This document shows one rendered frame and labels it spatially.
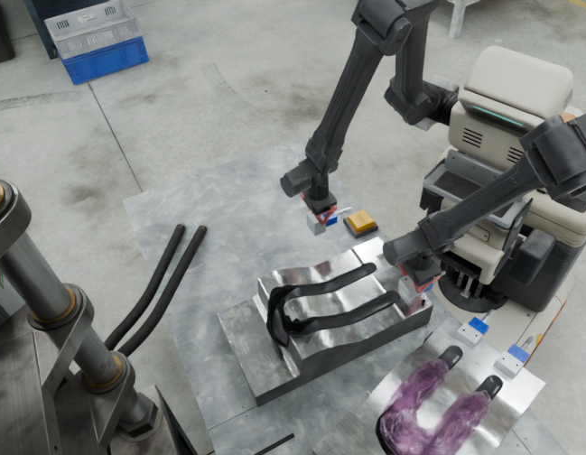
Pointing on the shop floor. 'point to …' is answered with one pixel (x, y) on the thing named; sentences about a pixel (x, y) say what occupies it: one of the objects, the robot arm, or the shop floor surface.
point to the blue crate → (106, 60)
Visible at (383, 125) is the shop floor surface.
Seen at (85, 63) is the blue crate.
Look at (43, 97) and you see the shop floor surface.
